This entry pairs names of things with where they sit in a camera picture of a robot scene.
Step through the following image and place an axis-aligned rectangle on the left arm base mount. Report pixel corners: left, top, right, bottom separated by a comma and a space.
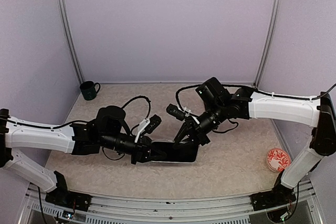
45, 171, 92, 212

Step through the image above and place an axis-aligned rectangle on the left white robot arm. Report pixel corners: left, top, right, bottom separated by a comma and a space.
1, 105, 166, 206

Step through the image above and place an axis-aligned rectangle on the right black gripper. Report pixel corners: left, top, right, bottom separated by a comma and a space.
172, 101, 227, 148

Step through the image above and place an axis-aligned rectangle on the left aluminium frame post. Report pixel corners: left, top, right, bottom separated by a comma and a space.
57, 0, 85, 84

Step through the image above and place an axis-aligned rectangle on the clear camera-cutout phone case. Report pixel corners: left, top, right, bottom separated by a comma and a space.
149, 140, 199, 165

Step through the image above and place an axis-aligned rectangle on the aluminium frame post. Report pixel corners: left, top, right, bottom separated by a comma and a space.
254, 0, 281, 87
57, 0, 85, 84

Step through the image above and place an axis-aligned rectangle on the dark green mug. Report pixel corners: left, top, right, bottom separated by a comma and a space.
80, 81, 101, 101

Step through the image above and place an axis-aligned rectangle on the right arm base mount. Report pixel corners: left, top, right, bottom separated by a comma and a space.
250, 174, 296, 211

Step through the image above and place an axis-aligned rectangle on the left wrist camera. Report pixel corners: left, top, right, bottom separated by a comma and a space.
134, 114, 162, 143

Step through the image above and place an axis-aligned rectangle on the front aluminium rail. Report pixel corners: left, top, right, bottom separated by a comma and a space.
15, 180, 326, 223

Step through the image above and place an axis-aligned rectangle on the right aluminium frame post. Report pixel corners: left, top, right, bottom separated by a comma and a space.
254, 0, 281, 87

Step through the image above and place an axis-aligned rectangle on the red white patterned bowl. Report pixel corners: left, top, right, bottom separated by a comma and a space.
266, 148, 291, 173

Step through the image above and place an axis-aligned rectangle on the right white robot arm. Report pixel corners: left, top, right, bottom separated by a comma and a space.
166, 77, 335, 205

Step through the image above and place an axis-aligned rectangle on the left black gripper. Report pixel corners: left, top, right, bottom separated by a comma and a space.
100, 132, 167, 164

